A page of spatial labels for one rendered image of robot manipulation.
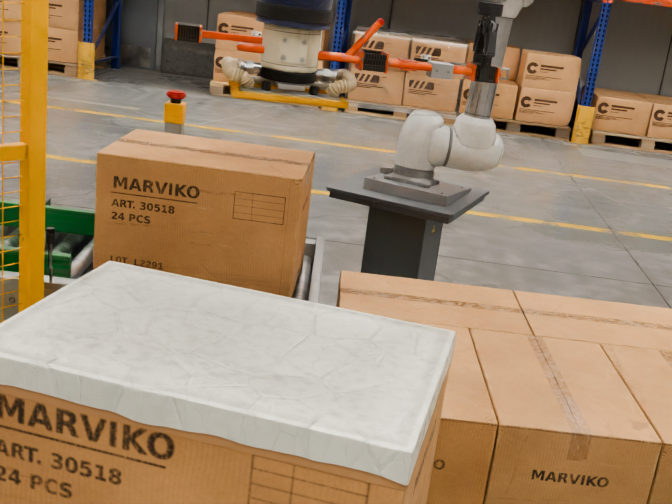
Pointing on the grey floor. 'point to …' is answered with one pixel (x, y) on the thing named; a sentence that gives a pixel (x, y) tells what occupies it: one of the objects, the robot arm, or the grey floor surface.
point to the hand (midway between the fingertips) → (480, 69)
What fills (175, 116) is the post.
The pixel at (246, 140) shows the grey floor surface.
